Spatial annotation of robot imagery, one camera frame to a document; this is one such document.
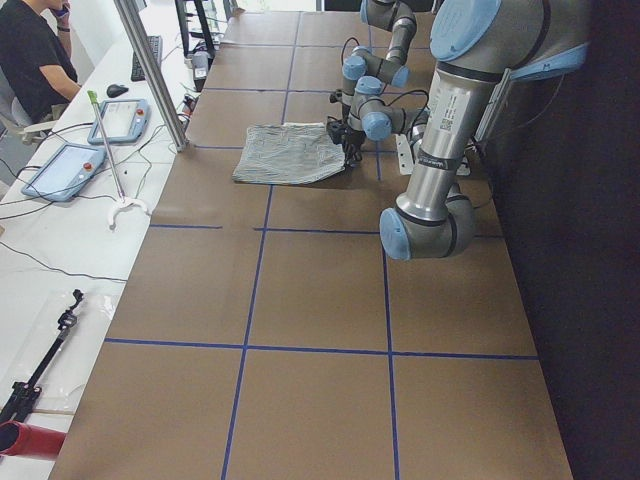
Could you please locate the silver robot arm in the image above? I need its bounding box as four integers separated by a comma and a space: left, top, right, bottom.
334, 1, 417, 121
341, 1, 591, 260

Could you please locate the black desk stand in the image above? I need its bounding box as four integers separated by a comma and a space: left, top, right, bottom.
174, 0, 219, 60

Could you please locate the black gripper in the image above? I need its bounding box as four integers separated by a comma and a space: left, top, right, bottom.
338, 89, 353, 123
339, 124, 365, 167

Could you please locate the black computer mouse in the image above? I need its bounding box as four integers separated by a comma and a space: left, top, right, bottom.
106, 84, 129, 98

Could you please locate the red cylinder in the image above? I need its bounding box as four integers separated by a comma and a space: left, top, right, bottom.
1, 421, 66, 460

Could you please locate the black camera clamp mount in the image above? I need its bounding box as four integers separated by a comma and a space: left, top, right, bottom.
0, 288, 85, 426

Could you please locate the blue teach pendant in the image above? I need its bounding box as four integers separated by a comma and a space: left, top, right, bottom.
97, 99, 150, 145
21, 143, 106, 202

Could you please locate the navy white striped polo shirt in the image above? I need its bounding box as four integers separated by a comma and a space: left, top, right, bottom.
232, 123, 345, 185

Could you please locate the seated person black shirt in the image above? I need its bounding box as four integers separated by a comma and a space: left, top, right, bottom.
1, 0, 81, 122

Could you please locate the clear plastic sheet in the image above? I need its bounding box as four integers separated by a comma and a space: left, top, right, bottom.
0, 289, 121, 416

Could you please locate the black keyboard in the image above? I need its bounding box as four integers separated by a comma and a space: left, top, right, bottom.
129, 34, 164, 83

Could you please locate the blue teach pendant far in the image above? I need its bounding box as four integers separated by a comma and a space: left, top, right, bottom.
97, 99, 150, 145

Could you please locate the aluminium camera post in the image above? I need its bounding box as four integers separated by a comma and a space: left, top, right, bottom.
114, 0, 188, 152

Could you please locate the blue teach pendant near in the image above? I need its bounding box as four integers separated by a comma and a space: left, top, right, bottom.
21, 143, 106, 202

